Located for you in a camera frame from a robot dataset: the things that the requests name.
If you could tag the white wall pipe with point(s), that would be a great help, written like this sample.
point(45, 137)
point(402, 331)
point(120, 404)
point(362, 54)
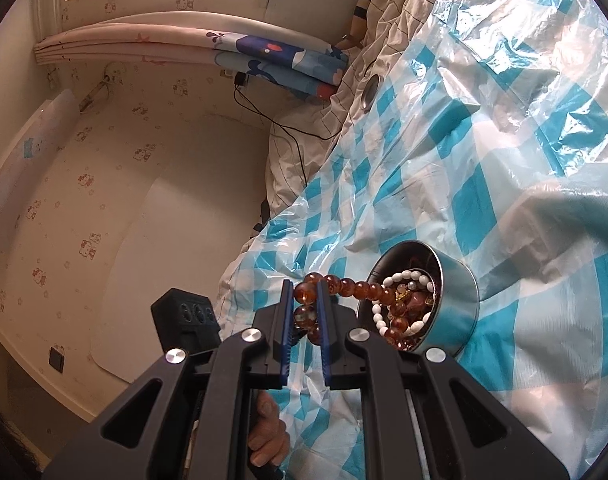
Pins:
point(99, 89)

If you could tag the dark wall socket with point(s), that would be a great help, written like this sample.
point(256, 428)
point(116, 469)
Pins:
point(56, 358)

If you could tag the translucent white plastic board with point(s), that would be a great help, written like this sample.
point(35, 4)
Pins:
point(29, 160)

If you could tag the round metal tin lid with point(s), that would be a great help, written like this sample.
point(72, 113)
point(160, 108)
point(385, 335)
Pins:
point(369, 92)

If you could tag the black charger plug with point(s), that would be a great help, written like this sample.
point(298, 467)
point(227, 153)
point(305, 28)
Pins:
point(241, 80)

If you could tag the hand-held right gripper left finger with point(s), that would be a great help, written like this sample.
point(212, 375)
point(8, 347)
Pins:
point(286, 330)

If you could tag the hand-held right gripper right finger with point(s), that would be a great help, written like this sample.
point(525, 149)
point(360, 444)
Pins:
point(324, 330)

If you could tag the large white panel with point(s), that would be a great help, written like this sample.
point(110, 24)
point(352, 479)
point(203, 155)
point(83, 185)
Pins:
point(184, 240)

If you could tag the pink whale print curtain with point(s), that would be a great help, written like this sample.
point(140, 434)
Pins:
point(264, 50)

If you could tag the person's left hand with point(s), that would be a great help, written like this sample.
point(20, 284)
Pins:
point(269, 430)

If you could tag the blue white checkered plastic sheet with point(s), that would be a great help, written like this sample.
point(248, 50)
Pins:
point(483, 160)

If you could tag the round metal tin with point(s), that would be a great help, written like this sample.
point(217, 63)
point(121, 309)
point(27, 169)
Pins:
point(458, 295)

